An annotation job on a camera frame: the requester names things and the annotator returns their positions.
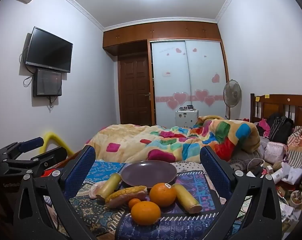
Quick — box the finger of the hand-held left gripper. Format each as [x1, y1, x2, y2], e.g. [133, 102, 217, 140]
[0, 137, 44, 167]
[6, 147, 68, 178]

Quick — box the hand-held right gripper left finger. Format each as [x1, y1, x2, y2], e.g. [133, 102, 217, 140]
[13, 145, 96, 240]

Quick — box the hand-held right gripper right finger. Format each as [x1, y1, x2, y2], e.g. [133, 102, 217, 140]
[200, 145, 283, 240]

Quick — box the pink pomelo segment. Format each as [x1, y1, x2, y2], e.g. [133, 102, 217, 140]
[88, 181, 106, 200]

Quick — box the yellow-green banana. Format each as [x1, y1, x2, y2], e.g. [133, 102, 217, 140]
[96, 173, 122, 200]

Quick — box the pomelo chunk with yellow peel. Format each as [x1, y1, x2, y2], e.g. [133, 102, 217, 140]
[105, 185, 148, 208]

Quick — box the large orange with sticker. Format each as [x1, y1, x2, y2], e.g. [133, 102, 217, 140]
[150, 182, 177, 207]

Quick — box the small mandarin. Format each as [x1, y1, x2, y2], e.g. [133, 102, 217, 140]
[128, 198, 142, 210]

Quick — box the purple round plate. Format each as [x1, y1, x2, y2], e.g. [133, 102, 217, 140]
[121, 160, 178, 189]

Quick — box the yellow curved tube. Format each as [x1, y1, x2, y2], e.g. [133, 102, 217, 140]
[40, 131, 74, 155]

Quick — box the grey pillow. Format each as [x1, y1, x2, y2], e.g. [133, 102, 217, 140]
[230, 152, 264, 178]

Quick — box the white boxy appliance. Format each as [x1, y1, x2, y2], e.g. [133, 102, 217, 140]
[175, 106, 199, 128]

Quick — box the pink patterned pouch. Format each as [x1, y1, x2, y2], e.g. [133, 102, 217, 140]
[265, 142, 286, 163]

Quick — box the white plastic bottle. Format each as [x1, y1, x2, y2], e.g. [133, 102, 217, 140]
[271, 167, 284, 181]

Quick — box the pink clothing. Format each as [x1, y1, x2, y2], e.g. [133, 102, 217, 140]
[257, 119, 271, 138]

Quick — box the colourful patchwork blanket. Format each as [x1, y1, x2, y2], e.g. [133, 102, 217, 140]
[87, 116, 261, 164]

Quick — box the patterned blue bedspread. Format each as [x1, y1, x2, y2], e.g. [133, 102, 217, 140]
[43, 160, 244, 240]

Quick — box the standing electric fan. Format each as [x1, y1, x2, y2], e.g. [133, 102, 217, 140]
[223, 79, 242, 119]

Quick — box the black bag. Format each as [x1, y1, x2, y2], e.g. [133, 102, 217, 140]
[269, 116, 294, 143]

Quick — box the striped fabric bag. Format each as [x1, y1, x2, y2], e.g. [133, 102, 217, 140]
[287, 125, 302, 175]

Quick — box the clear cup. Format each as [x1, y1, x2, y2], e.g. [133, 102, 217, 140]
[290, 191, 302, 208]

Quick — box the wooden wardrobe with glass doors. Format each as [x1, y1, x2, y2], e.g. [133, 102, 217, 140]
[103, 21, 230, 127]

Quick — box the brown wooden door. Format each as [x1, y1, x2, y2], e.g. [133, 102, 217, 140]
[118, 55, 153, 125]

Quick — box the wooden bed headboard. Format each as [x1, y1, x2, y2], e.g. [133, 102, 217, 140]
[250, 93, 302, 130]

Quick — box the white charger with cable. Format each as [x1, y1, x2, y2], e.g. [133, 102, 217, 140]
[246, 157, 266, 178]

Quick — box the small black wall monitor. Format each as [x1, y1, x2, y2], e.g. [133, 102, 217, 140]
[33, 69, 63, 97]

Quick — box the black wall cable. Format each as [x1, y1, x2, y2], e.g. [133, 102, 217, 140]
[18, 45, 34, 86]

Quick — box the black wall television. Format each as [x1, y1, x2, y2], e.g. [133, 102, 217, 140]
[25, 26, 73, 73]

